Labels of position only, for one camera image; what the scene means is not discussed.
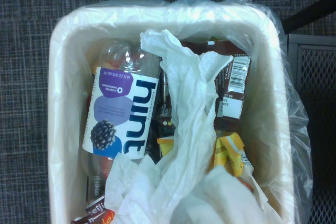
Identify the white tissue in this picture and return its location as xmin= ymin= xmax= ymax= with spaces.
xmin=104 ymin=29 xmax=284 ymax=224

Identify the small rectangular trash bin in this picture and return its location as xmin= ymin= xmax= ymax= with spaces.
xmin=48 ymin=0 xmax=296 ymax=224

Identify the lined white trash bin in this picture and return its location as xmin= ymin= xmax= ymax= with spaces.
xmin=48 ymin=0 xmax=314 ymax=224

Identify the grey metal mesh bin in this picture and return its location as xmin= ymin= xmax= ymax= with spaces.
xmin=286 ymin=34 xmax=336 ymax=224

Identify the dark snack wrapper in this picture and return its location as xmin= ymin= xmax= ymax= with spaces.
xmin=154 ymin=56 xmax=176 ymax=141

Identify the yellow snack wrapper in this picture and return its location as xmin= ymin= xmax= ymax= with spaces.
xmin=209 ymin=132 xmax=246 ymax=178
xmin=156 ymin=137 xmax=175 ymax=158

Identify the hint blackberry water bottle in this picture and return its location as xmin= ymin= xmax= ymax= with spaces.
xmin=80 ymin=39 xmax=162 ymax=206

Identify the brown wrapper with barcode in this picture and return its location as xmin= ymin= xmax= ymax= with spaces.
xmin=181 ymin=39 xmax=253 ymax=131

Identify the brown meiji chocolate wrapper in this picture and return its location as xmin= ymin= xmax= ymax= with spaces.
xmin=70 ymin=198 xmax=116 ymax=224

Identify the black bar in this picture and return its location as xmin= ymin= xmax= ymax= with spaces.
xmin=282 ymin=0 xmax=336 ymax=35

